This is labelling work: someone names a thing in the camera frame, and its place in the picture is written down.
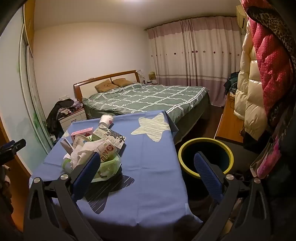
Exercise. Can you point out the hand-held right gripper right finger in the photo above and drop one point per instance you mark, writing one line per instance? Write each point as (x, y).
(205, 173)

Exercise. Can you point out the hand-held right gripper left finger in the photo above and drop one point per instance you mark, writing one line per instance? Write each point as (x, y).
(86, 176)

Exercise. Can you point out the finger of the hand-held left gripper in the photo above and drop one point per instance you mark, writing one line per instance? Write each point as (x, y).
(13, 147)

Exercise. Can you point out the green wipes pack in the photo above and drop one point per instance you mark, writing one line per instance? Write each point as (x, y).
(108, 168)

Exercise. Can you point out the white paper towel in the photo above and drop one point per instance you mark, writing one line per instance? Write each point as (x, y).
(83, 150)

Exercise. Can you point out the yellow rimmed dark bin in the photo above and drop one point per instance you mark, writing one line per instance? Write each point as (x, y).
(208, 146)

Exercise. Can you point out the white bottle green red label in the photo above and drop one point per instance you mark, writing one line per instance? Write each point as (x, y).
(107, 149)

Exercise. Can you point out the pink carton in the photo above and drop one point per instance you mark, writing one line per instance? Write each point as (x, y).
(79, 133)

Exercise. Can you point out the white paper cup pink heart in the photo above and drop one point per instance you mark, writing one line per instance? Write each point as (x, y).
(105, 120)

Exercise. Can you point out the white tub blue label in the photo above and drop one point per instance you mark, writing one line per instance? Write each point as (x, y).
(81, 140)

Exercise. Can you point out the leaf patterned white box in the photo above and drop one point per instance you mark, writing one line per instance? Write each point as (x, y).
(108, 134)

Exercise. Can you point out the wooden desk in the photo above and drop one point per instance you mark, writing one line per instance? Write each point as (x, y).
(227, 125)

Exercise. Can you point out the blue star tablecloth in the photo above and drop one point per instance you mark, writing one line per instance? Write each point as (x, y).
(150, 173)

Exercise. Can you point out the white nightstand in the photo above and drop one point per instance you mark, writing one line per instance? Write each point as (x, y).
(71, 118)

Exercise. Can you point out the dark green bed skirt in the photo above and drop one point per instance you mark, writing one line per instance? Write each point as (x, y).
(192, 113)

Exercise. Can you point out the sliding door wardrobe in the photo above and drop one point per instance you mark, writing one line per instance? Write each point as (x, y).
(13, 81)

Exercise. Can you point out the pink floral bag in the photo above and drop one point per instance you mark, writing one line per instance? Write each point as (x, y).
(270, 160)

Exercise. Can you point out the wooden bed headboard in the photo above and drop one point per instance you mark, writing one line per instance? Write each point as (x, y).
(78, 87)

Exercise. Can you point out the brown pillow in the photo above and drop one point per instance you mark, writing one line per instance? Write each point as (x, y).
(122, 82)
(105, 85)

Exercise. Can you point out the cream puffer jacket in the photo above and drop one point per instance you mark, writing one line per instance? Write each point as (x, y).
(249, 92)

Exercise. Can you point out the pile of dark clothes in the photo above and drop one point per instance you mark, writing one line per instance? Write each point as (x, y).
(232, 82)

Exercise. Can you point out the bed with green quilt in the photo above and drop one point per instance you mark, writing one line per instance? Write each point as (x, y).
(143, 97)

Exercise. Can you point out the small cardboard box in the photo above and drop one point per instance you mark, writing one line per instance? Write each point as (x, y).
(152, 76)

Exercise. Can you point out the pink white curtain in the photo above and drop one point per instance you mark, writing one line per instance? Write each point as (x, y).
(196, 58)

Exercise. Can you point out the red dotted puffer jacket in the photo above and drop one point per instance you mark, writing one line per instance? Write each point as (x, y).
(272, 69)

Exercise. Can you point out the leopard print scarf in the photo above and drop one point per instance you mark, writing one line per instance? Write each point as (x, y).
(277, 25)

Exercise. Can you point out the white wall socket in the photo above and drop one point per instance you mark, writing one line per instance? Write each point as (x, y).
(64, 97)

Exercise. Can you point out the wall air conditioner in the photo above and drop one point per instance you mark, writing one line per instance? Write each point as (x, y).
(241, 18)

